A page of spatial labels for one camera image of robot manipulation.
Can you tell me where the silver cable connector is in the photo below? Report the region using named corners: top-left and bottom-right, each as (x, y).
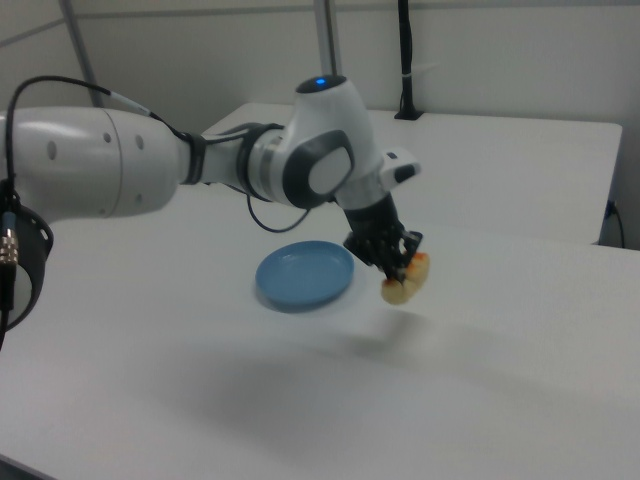
top-left (0, 212), bottom-right (20, 267)

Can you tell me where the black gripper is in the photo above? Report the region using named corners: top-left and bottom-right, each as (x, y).
top-left (342, 193), bottom-right (426, 282)

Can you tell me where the blue round plate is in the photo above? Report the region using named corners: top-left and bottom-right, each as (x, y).
top-left (254, 239), bottom-right (358, 314)

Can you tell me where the black hanging cable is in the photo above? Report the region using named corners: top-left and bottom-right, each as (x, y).
top-left (606, 199), bottom-right (627, 247)

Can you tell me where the grey metal partition post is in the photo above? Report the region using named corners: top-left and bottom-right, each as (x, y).
top-left (313, 0), bottom-right (345, 77)
top-left (57, 0), bottom-right (105, 109)

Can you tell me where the black camera stand pole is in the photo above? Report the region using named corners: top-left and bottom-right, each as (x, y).
top-left (393, 0), bottom-right (425, 122)

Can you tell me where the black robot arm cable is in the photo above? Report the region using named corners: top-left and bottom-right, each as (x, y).
top-left (6, 74), bottom-right (312, 234)

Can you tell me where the orange glazed bread roll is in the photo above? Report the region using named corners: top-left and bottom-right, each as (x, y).
top-left (381, 251), bottom-right (433, 307)

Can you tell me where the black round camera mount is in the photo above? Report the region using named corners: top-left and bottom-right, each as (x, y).
top-left (0, 178), bottom-right (55, 347)

